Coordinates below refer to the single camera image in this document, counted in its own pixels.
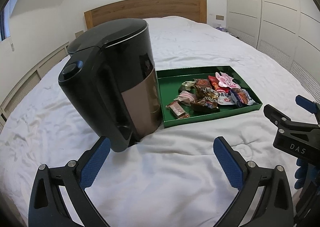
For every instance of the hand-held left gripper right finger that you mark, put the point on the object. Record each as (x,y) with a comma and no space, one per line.
(227,162)

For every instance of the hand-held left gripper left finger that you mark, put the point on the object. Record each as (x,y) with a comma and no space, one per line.
(96,162)

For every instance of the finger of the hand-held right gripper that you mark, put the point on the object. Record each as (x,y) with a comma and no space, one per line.
(307,103)
(278,118)

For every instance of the silver and blue snack packet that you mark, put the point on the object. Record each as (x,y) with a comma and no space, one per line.
(242,97)

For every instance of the red and white snack packet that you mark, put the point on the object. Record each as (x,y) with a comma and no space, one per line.
(225,98)

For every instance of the dark brown snack packet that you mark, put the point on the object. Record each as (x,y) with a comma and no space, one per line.
(206,101)

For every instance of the pink cartoon character packet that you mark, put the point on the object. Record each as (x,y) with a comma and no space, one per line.
(226,79)

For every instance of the clear red-ended snack packet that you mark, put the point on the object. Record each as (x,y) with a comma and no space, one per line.
(178,110)

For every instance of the pink striped snack packet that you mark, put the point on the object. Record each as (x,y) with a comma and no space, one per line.
(186,97)

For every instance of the red-brown snack packet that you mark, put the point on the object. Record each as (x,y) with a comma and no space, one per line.
(202,84)

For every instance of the olive green snack packet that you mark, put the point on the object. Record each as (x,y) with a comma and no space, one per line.
(188,85)

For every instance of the green tray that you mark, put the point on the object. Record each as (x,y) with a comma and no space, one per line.
(172,84)

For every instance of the person's right hand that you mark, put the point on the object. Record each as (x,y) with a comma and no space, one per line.
(302,175)

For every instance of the white wardrobe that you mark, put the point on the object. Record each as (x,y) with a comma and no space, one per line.
(280,12)

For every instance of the black and bronze electric kettle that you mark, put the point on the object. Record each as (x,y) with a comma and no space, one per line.
(120,67)

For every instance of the wooden headboard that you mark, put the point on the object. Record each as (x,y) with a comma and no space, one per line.
(150,7)

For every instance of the window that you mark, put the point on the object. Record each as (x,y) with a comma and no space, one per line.
(10,12)

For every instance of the beige slatted wall cabinet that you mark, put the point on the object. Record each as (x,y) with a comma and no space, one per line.
(27,72)

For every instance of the beige wall socket plate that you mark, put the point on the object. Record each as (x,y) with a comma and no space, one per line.
(79,33)
(219,17)

